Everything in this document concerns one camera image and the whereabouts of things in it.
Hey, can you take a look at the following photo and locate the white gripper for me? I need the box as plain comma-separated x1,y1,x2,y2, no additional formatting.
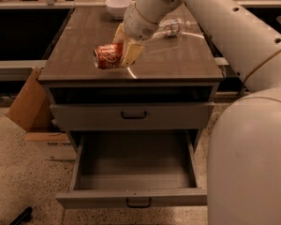
112,4,158,68

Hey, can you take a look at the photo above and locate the red coke can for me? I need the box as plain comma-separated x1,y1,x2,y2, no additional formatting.
93,43,123,69

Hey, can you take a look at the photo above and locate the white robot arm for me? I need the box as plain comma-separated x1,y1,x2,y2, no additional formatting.
124,0,281,225

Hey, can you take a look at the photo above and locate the grey drawer cabinet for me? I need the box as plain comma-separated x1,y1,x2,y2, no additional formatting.
37,5,225,210

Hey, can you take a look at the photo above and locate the closed top drawer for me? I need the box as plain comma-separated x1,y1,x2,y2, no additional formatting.
51,102,214,131

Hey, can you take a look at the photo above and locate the open middle drawer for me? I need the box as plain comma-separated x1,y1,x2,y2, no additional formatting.
56,130,207,209

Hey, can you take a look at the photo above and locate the white bowl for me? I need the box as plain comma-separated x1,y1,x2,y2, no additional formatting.
105,0,132,20

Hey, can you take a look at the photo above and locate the clear plastic water bottle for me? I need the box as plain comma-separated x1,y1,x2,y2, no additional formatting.
154,18,190,38

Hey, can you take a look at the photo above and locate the brown cardboard sheet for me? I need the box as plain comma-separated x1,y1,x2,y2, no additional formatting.
7,67,52,131

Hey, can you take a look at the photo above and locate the black bar bottom left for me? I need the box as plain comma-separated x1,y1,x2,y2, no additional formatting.
9,207,33,225

